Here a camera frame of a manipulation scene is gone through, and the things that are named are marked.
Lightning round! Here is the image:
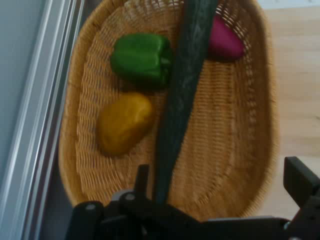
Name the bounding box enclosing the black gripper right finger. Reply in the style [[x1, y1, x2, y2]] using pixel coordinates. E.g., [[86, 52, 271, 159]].
[[283, 156, 320, 236]]

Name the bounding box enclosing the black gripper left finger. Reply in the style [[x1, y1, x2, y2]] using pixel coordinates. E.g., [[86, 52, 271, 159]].
[[66, 163, 201, 240]]

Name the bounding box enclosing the long dark green cucumber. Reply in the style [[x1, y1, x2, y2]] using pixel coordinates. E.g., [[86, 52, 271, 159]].
[[152, 0, 220, 205]]

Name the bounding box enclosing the yellow bell pepper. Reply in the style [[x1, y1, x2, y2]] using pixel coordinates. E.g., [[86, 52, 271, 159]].
[[96, 92, 154, 157]]

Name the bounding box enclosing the oval woven wicker basket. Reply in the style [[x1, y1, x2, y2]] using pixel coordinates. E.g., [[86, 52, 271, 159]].
[[57, 0, 280, 223]]

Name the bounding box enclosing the green bell pepper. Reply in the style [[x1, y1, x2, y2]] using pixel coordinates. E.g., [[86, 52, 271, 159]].
[[109, 33, 174, 90]]

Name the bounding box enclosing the magenta bell pepper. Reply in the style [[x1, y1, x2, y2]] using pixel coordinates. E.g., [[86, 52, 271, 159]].
[[206, 15, 246, 62]]

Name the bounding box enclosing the horizontal aluminium frame rail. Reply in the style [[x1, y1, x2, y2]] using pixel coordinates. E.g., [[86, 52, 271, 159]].
[[0, 0, 85, 240]]

